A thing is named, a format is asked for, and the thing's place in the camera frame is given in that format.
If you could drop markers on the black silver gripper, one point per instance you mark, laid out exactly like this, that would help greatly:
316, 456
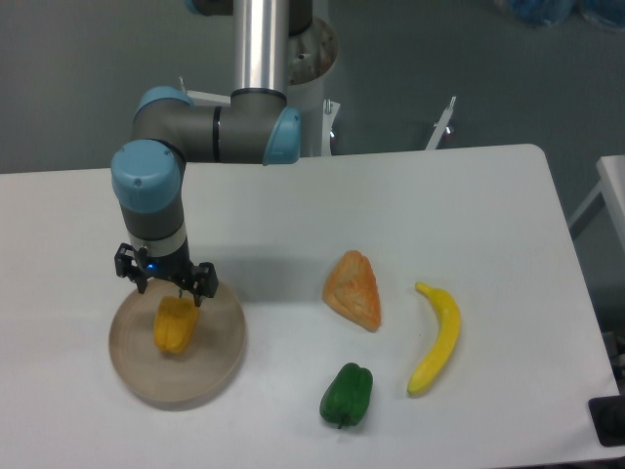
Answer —
165, 259

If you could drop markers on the yellow toy bell pepper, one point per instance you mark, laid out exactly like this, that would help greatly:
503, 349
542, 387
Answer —
174, 324

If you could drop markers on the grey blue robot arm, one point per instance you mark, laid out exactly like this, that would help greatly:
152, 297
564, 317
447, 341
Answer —
169, 131

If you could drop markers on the green toy bell pepper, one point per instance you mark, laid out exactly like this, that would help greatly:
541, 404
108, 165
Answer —
346, 400

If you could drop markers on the white left stand leg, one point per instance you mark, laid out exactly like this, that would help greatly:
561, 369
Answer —
204, 98

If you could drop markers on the white stand leg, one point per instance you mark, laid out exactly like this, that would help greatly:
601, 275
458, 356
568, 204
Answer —
204, 98
443, 127

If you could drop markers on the orange toy pastry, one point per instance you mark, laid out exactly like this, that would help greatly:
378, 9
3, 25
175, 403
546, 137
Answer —
351, 290

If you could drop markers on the yellow toy banana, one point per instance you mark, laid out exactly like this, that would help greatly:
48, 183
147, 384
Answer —
449, 320

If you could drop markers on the white right stand leg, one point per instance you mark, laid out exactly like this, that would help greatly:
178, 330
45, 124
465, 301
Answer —
443, 127

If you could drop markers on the white side table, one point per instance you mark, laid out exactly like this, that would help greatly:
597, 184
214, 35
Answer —
607, 193

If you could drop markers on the black device at edge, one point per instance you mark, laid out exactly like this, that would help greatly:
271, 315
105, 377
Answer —
608, 418

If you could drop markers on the blue plastic bag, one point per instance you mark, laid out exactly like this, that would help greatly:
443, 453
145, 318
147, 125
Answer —
607, 15

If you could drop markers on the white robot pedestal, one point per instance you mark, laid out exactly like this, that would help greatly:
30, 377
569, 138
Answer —
312, 55

